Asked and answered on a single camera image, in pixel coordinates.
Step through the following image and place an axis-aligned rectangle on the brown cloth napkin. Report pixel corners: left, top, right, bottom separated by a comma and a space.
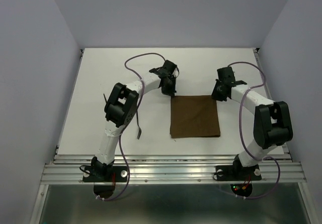
170, 95, 221, 138

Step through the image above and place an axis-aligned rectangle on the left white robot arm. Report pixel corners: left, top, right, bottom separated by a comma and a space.
83, 60, 178, 182

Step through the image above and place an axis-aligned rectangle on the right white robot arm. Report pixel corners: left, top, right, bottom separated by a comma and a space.
211, 66, 293, 181

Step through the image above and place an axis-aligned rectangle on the black fork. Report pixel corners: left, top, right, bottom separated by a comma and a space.
136, 111, 142, 139

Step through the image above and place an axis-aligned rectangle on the black spoon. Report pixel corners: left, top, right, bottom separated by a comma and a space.
103, 93, 108, 111

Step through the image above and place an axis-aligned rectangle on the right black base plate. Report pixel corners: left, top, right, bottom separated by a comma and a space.
213, 165, 262, 183

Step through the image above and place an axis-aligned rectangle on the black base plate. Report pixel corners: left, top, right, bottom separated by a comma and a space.
79, 165, 128, 183
213, 165, 262, 183

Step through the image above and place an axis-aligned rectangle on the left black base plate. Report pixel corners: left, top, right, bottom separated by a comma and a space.
79, 165, 128, 183

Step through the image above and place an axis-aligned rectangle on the aluminium frame rail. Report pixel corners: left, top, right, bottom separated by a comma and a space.
40, 154, 306, 185

